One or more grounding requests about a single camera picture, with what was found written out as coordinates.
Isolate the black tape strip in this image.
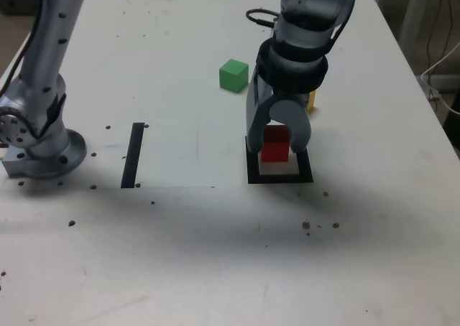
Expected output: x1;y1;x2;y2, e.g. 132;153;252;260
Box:
120;122;146;190

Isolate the black tape square outline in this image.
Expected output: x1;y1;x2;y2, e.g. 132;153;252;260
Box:
244;135;314;185

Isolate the white cable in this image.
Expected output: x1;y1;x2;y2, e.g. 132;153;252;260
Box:
419;42;460;116

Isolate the white frame post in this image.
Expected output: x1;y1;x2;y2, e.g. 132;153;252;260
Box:
397;0;428;56

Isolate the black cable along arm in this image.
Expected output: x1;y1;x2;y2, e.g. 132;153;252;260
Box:
0;9;348;97

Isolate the red cube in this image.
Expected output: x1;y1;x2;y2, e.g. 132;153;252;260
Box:
260;124;291;163

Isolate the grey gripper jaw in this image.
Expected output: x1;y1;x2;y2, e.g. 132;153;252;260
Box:
269;98;313;154
245;65;277;154

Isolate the green cube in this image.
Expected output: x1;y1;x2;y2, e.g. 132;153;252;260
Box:
218;58;250;94

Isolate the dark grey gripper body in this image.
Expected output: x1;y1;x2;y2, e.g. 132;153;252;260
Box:
272;86;311;103

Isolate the thin black cable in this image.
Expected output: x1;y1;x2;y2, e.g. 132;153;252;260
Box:
425;0;455;78

